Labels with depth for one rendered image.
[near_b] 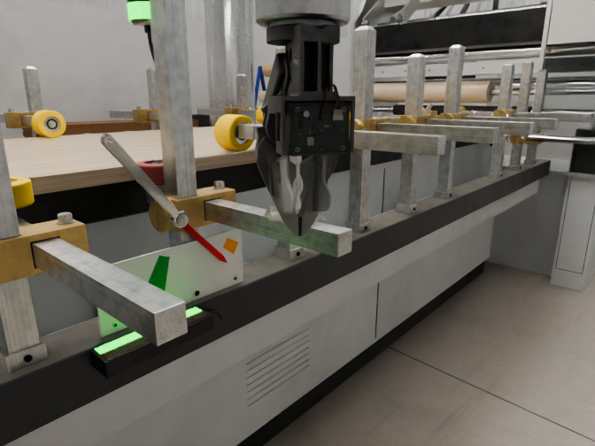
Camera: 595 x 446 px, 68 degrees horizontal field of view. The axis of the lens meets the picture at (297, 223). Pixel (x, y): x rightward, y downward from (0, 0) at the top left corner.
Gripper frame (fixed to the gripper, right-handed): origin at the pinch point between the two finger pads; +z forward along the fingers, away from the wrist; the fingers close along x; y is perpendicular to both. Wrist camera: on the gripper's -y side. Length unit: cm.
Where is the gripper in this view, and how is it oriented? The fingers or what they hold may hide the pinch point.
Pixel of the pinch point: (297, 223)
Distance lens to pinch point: 50.0
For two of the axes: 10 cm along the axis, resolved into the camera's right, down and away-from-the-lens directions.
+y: 2.7, 2.6, -9.2
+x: 9.6, -0.8, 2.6
